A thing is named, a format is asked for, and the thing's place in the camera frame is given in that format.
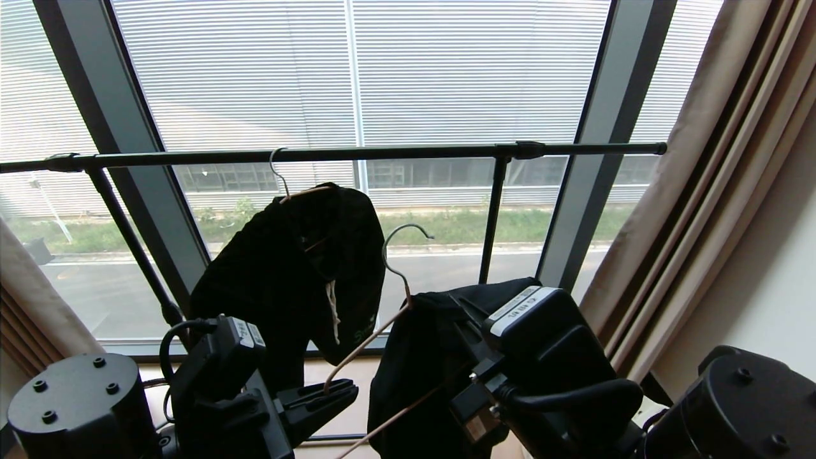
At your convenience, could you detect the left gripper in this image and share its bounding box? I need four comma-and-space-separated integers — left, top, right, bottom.
175, 370, 359, 459

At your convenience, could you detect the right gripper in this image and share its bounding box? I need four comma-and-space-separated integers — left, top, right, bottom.
449, 379, 645, 459

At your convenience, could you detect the black garment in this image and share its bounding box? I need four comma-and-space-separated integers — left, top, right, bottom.
368, 277, 543, 459
189, 184, 387, 396

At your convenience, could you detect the pink clothes hanger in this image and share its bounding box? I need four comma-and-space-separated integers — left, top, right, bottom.
322, 223, 476, 459
269, 148, 333, 252

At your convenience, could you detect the black clothes rack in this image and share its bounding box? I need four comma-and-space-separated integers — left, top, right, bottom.
0, 140, 667, 445

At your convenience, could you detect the beige curtain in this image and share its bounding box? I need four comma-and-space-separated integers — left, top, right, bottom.
0, 217, 106, 377
577, 0, 816, 383

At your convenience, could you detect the window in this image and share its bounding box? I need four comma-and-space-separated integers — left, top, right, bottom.
0, 0, 724, 358

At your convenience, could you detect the black cable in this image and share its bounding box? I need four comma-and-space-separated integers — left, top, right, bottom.
504, 379, 645, 447
158, 317, 219, 425

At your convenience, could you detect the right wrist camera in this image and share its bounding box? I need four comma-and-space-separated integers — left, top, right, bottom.
481, 286, 618, 409

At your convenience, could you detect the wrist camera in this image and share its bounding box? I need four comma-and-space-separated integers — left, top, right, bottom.
481, 286, 618, 409
169, 316, 267, 409

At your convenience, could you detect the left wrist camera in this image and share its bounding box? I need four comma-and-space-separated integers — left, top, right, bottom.
169, 316, 267, 409

